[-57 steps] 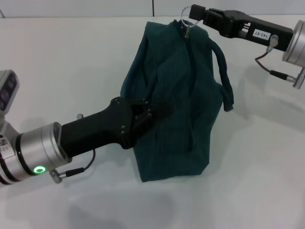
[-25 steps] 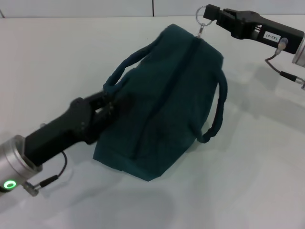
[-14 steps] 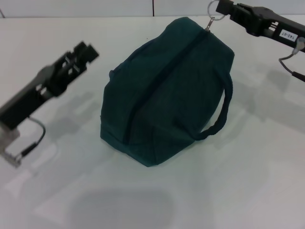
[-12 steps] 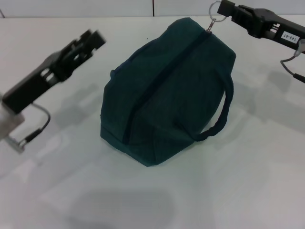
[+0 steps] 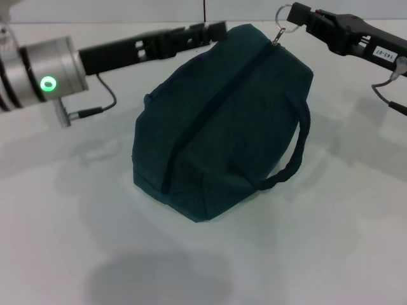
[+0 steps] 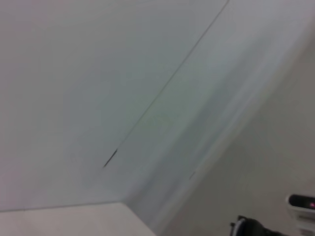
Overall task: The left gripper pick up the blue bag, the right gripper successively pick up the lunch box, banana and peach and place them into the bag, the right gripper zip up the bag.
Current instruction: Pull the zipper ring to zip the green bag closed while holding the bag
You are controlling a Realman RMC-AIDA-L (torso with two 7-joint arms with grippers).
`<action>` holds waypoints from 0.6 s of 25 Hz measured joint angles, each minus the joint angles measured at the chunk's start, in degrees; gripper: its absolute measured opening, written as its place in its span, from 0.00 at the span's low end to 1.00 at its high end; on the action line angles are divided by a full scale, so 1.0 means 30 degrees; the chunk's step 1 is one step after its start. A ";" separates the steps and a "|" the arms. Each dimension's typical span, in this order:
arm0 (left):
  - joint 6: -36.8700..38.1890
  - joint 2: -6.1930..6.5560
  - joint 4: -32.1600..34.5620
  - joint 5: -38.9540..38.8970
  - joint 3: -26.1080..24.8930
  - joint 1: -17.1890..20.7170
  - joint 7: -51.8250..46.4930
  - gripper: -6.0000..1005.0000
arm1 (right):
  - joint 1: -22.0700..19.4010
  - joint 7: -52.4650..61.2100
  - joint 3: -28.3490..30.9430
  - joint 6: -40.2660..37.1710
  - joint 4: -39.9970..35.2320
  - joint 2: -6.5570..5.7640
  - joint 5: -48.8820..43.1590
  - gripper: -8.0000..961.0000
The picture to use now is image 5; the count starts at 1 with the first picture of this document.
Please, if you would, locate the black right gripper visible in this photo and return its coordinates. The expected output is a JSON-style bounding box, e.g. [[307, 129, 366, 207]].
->
[[287, 1, 407, 79]]

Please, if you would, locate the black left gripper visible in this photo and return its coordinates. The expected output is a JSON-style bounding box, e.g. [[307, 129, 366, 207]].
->
[[78, 20, 229, 76]]

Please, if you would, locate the dark teal insulated lunch bag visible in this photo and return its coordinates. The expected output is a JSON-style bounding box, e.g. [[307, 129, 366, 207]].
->
[[132, 3, 315, 224]]

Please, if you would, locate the dark right gripper cable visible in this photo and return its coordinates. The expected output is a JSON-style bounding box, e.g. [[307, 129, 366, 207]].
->
[[371, 55, 407, 117]]

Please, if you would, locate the dark gripper cable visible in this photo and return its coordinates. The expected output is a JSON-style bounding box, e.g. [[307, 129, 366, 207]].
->
[[59, 72, 118, 128], [371, 55, 407, 117]]

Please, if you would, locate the dark left gripper cable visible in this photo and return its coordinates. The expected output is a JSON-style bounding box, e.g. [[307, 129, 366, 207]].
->
[[59, 72, 118, 128]]

